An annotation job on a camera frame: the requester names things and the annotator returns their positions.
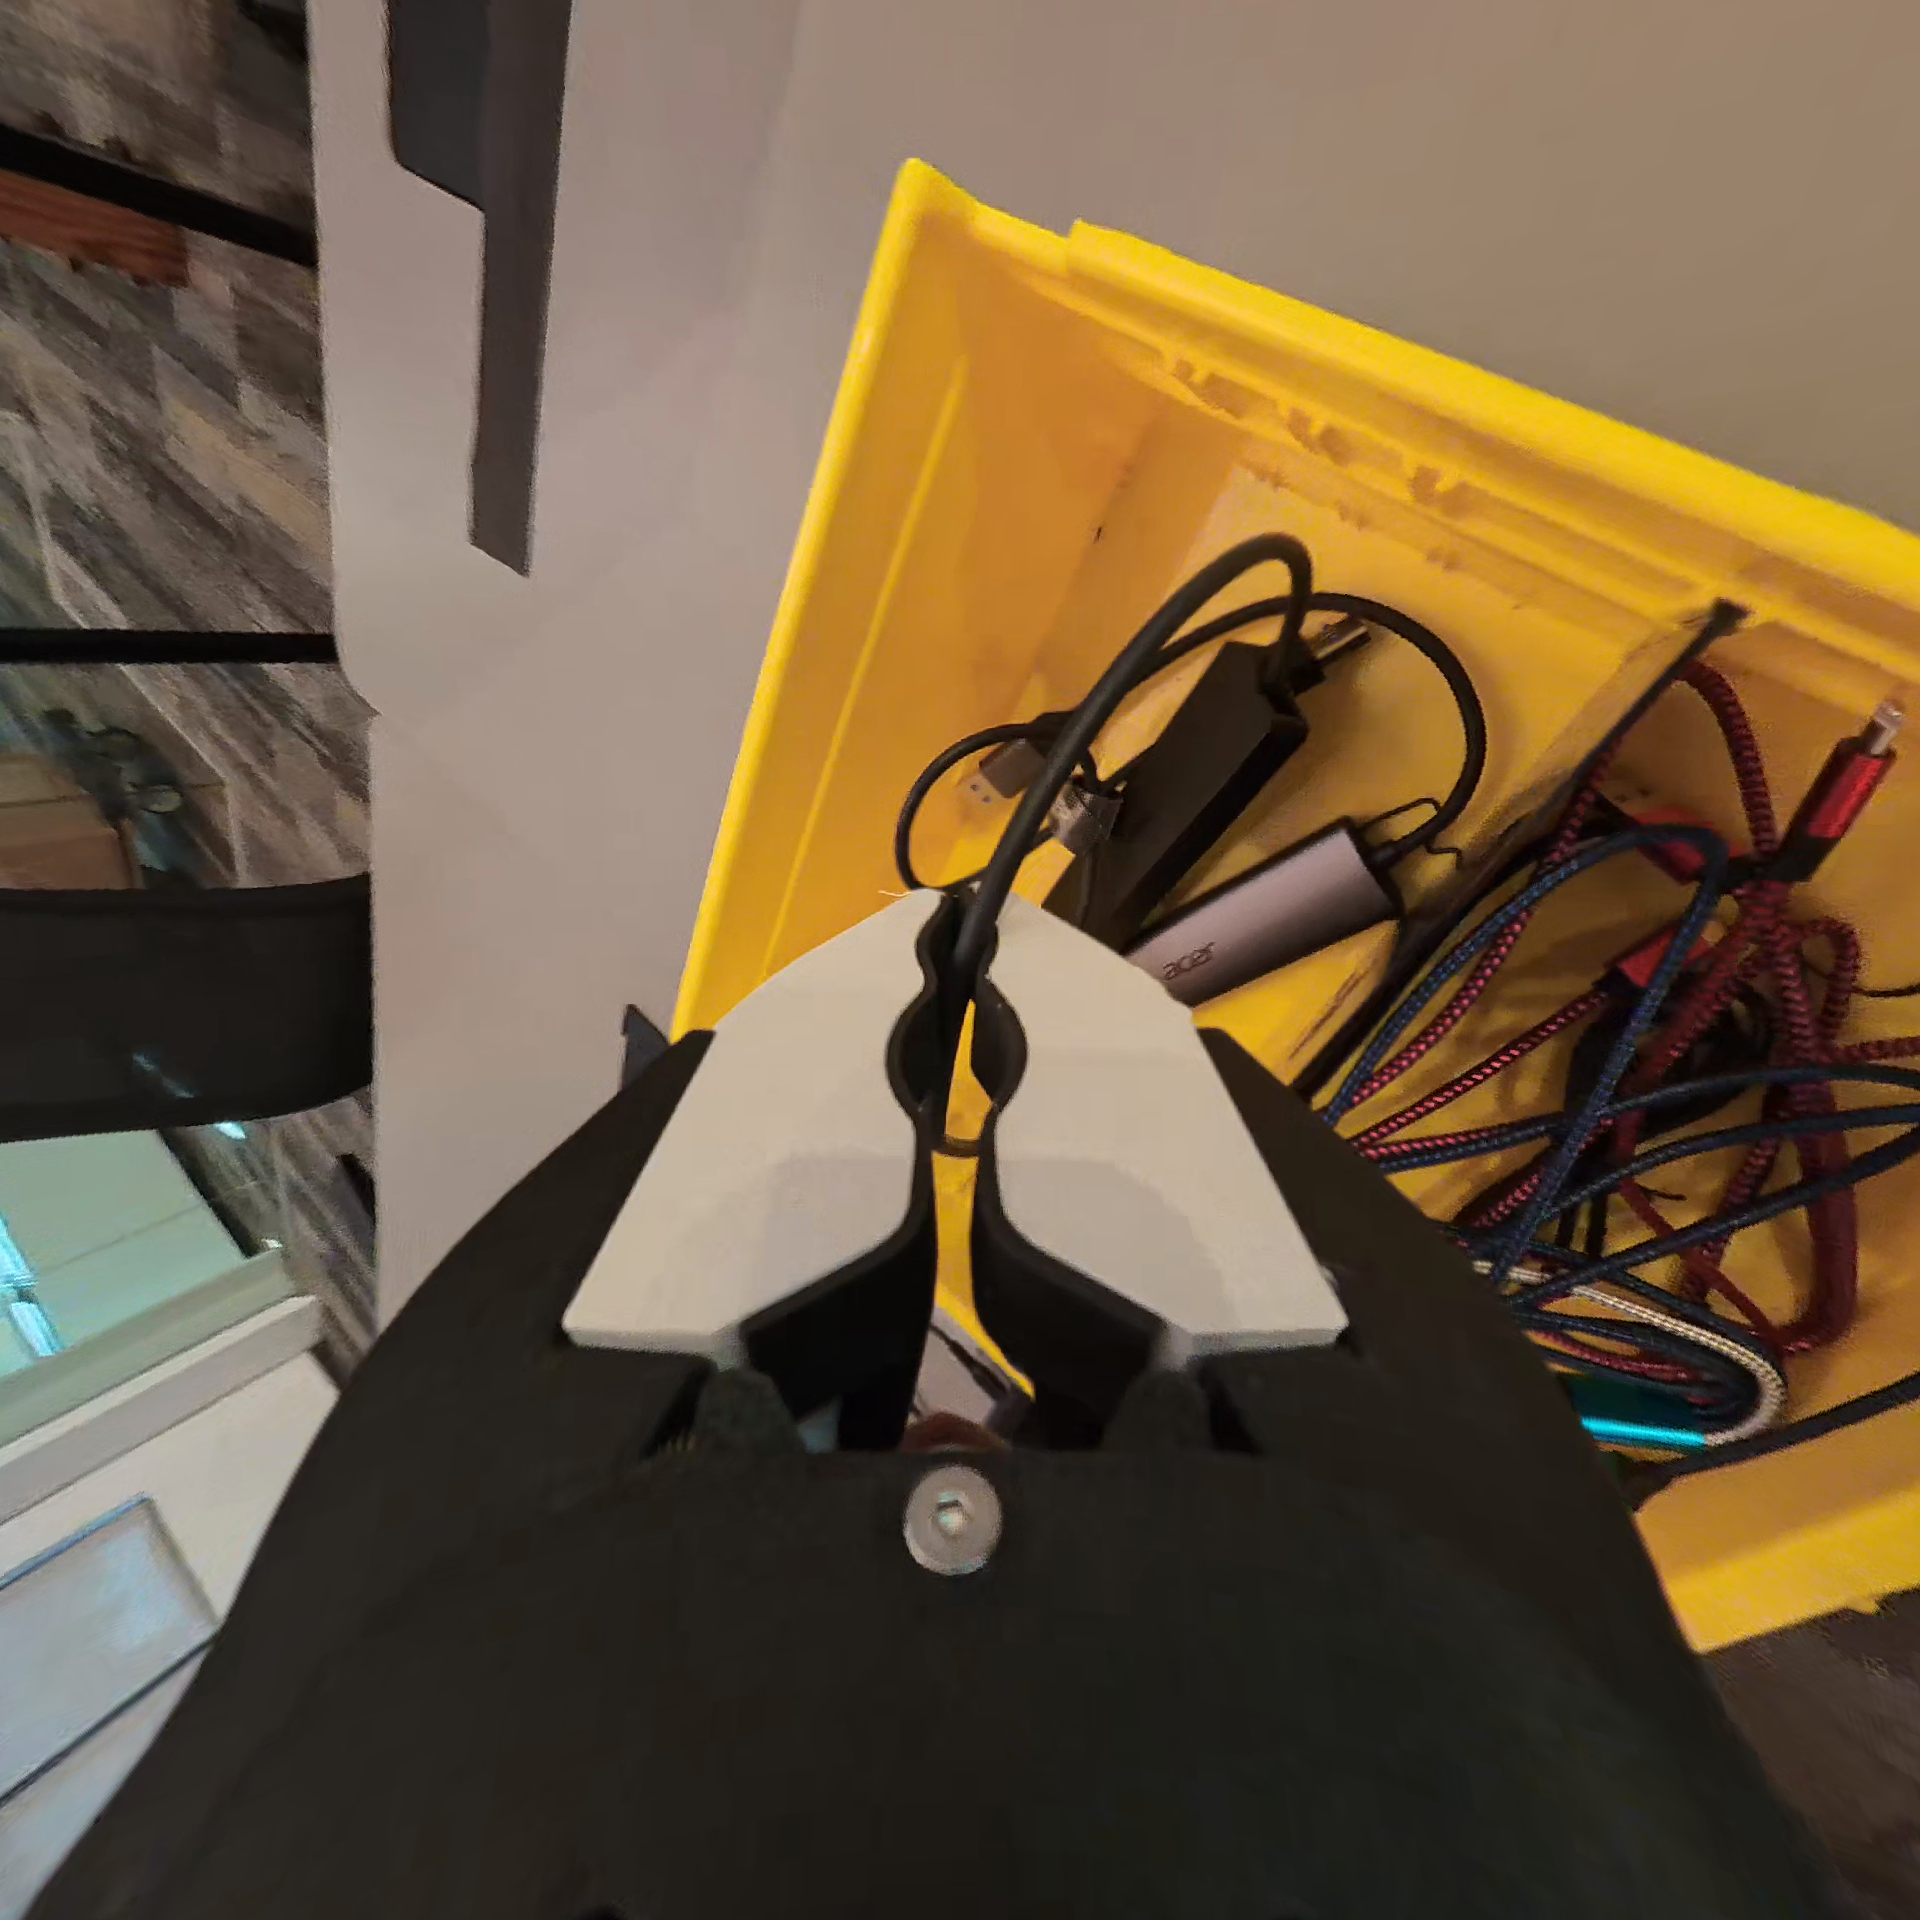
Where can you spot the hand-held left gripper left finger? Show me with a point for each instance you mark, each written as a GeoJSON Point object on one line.
{"type": "Point", "coordinates": [750, 1201]}

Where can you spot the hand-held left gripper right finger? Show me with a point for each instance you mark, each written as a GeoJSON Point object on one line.
{"type": "Point", "coordinates": [1171, 1201]}

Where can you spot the black usb hub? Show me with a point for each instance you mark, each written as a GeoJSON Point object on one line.
{"type": "Point", "coordinates": [1216, 736]}

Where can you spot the yellow plastic bin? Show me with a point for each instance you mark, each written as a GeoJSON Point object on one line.
{"type": "Point", "coordinates": [960, 511]}

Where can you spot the black bin divider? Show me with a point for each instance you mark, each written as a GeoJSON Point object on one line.
{"type": "Point", "coordinates": [1561, 797]}

